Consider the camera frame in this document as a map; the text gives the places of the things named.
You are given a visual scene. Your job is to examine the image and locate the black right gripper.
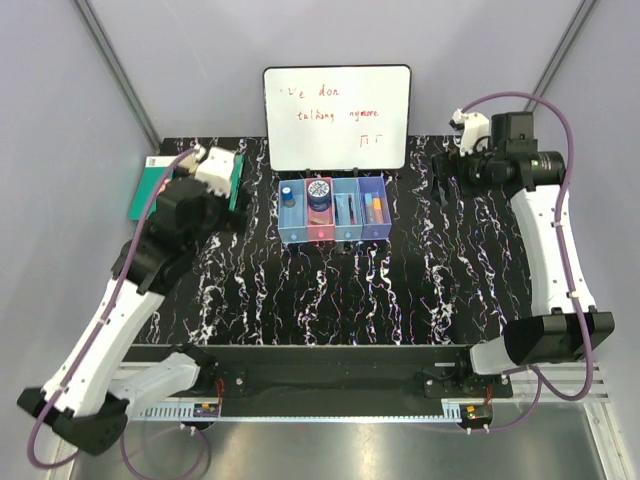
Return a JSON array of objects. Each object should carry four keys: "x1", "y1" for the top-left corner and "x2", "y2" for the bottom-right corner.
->
[{"x1": 428, "y1": 140, "x2": 503, "y2": 207}]

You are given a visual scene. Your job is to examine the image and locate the blue grey glue stick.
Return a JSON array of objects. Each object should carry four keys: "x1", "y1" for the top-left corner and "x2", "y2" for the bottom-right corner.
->
[{"x1": 281, "y1": 186, "x2": 296, "y2": 208}]

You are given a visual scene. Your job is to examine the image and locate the light blue bin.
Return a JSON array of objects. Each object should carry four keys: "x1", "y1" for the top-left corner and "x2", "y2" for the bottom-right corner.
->
[
  {"x1": 332, "y1": 178, "x2": 363, "y2": 242},
  {"x1": 278, "y1": 179, "x2": 308, "y2": 244}
]

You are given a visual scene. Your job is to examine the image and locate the purple bin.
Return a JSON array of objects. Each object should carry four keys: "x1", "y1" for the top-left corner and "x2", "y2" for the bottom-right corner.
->
[{"x1": 358, "y1": 176, "x2": 391, "y2": 241}]

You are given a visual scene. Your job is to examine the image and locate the blue white highlighter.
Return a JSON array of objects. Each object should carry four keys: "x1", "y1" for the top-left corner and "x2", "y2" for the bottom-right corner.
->
[{"x1": 363, "y1": 193, "x2": 376, "y2": 224}]

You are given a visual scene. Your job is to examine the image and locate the pink bin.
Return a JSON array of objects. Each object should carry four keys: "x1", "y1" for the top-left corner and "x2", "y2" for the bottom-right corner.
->
[{"x1": 304, "y1": 177, "x2": 335, "y2": 241}]

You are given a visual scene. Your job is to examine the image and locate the blue ink bottle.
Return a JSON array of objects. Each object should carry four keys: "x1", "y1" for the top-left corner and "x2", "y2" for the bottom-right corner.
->
[{"x1": 306, "y1": 179, "x2": 331, "y2": 212}]

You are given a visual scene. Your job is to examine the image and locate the red pen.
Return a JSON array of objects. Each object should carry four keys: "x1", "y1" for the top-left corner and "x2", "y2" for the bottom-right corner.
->
[{"x1": 348, "y1": 195, "x2": 358, "y2": 225}]

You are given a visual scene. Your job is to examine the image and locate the blue clear pen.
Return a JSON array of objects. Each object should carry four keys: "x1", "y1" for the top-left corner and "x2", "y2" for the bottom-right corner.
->
[{"x1": 336, "y1": 194, "x2": 350, "y2": 226}]

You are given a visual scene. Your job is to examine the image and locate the orange highlighter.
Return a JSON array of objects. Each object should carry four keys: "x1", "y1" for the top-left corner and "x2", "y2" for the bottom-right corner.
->
[{"x1": 372, "y1": 197, "x2": 384, "y2": 224}]

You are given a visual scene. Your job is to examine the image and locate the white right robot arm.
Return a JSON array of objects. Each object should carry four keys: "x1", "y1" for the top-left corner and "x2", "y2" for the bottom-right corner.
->
[{"x1": 432, "y1": 110, "x2": 614, "y2": 397}]

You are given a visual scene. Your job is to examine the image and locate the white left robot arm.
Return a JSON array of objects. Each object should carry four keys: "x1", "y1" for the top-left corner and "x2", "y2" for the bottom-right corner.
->
[{"x1": 17, "y1": 177, "x2": 247, "y2": 456}]

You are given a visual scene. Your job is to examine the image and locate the black marble pattern mat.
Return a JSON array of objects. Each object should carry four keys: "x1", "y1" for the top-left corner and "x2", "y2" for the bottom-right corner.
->
[{"x1": 136, "y1": 136, "x2": 531, "y2": 345}]

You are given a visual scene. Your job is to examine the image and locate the small whiteboard with red writing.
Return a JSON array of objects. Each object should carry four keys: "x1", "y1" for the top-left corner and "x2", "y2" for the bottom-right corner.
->
[{"x1": 263, "y1": 64, "x2": 412, "y2": 172}]

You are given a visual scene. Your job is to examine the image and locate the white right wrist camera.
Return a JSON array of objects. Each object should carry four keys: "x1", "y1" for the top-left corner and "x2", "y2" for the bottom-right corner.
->
[{"x1": 450, "y1": 109, "x2": 490, "y2": 157}]

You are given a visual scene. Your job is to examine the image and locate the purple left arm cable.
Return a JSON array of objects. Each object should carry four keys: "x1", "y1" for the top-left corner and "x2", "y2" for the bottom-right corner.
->
[{"x1": 25, "y1": 145, "x2": 211, "y2": 479}]

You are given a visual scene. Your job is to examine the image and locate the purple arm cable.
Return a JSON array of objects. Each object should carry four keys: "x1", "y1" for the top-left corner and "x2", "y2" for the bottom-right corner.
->
[
  {"x1": 457, "y1": 90, "x2": 599, "y2": 434},
  {"x1": 25, "y1": 145, "x2": 211, "y2": 479}
]

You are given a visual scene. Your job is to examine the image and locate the white slotted cable duct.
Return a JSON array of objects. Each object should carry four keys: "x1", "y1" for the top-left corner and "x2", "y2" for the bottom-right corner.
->
[{"x1": 130, "y1": 398, "x2": 462, "y2": 424}]

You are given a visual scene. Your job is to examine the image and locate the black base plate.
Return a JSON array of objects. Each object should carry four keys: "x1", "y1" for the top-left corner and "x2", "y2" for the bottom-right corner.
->
[{"x1": 158, "y1": 344, "x2": 514, "y2": 419}]

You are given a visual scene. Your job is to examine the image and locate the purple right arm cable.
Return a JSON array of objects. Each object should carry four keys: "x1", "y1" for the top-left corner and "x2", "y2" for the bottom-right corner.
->
[{"x1": 457, "y1": 90, "x2": 599, "y2": 434}]

